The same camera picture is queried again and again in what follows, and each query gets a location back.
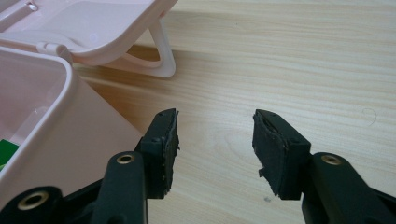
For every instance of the green item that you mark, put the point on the green item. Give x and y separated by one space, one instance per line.
6 152

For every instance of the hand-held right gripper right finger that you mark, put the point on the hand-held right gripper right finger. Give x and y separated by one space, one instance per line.
289 161

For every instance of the pink plastic storage box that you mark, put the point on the pink plastic storage box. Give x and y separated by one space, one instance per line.
56 130

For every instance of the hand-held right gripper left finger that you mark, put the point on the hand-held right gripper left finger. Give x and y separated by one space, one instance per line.
155 161

